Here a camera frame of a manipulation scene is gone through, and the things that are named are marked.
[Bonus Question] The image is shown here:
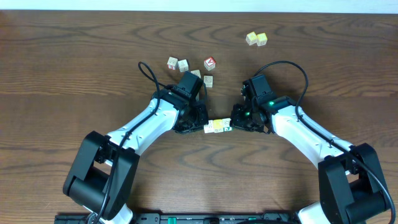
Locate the plain white wooden block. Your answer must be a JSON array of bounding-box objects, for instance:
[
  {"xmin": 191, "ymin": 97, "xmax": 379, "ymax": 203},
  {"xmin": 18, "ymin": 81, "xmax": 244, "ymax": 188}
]
[{"xmin": 203, "ymin": 120, "xmax": 214, "ymax": 134}]

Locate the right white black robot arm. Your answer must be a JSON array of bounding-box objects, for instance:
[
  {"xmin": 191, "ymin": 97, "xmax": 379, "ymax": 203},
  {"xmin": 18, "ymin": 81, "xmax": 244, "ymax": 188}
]
[{"xmin": 231, "ymin": 93, "xmax": 396, "ymax": 223}]

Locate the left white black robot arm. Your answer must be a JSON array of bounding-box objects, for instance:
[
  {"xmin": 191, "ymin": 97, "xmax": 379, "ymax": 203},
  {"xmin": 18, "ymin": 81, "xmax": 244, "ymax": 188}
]
[{"xmin": 63, "ymin": 90, "xmax": 208, "ymax": 223}]

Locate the white block circle drawing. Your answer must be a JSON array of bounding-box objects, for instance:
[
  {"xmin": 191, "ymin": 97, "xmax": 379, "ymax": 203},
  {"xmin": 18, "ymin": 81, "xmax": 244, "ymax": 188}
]
[{"xmin": 203, "ymin": 75, "xmax": 213, "ymax": 88}]

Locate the white block with drawing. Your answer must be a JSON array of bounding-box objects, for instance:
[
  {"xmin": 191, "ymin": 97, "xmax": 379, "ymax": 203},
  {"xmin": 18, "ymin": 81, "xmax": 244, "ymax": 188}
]
[{"xmin": 191, "ymin": 70, "xmax": 201, "ymax": 78}]

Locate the white block beside red-sided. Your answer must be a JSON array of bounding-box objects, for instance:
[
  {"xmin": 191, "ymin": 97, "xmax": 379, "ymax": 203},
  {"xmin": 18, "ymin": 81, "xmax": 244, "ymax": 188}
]
[{"xmin": 177, "ymin": 59, "xmax": 189, "ymax": 72}]

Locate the red letter A block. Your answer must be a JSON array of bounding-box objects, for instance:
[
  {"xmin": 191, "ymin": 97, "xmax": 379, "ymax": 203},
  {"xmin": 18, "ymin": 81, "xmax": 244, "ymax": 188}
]
[{"xmin": 204, "ymin": 57, "xmax": 216, "ymax": 71}]

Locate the white block red side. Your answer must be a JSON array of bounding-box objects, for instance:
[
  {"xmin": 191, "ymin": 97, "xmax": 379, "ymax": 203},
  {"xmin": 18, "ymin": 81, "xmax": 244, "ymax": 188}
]
[{"xmin": 167, "ymin": 57, "xmax": 178, "ymax": 70}]

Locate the right yellow wooden block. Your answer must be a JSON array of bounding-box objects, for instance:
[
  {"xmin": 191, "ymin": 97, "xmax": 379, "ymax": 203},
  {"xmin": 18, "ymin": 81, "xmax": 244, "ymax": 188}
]
[{"xmin": 256, "ymin": 32, "xmax": 268, "ymax": 47}]

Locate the yellow wooden block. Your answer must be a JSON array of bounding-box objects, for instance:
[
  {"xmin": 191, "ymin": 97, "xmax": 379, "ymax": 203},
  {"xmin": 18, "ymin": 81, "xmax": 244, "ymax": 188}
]
[
  {"xmin": 246, "ymin": 32, "xmax": 257, "ymax": 45},
  {"xmin": 256, "ymin": 32, "xmax": 268, "ymax": 47}
]

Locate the left yellow wooden block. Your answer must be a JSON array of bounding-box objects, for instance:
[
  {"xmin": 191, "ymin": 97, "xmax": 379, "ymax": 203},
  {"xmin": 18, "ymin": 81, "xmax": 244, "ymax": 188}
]
[{"xmin": 246, "ymin": 32, "xmax": 257, "ymax": 45}]

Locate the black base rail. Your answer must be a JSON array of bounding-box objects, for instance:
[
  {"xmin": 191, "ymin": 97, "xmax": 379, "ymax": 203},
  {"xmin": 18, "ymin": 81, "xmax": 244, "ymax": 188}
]
[{"xmin": 54, "ymin": 212, "xmax": 300, "ymax": 224}]

